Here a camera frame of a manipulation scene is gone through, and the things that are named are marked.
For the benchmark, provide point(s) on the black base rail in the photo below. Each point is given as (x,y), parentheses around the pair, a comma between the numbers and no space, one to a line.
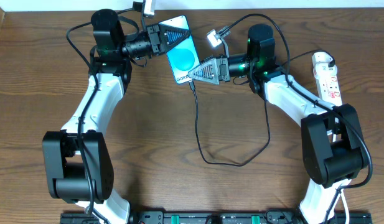
(271,216)

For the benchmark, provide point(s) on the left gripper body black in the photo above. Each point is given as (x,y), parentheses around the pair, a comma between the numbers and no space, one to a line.
(154,39)

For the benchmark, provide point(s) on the blue Samsung Galaxy smartphone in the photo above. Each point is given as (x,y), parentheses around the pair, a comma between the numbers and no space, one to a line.
(183,58)

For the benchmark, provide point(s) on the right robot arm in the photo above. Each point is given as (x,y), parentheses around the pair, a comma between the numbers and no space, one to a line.
(333,149)

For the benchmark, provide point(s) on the white USB charger plug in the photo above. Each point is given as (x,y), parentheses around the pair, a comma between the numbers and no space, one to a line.
(323,70)

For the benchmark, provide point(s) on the white power strip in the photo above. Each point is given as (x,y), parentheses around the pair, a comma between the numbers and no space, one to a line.
(328,88)

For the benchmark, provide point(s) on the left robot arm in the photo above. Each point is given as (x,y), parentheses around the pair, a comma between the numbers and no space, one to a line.
(77,162)

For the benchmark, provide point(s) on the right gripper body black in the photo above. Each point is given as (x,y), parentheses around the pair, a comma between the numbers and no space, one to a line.
(223,69)

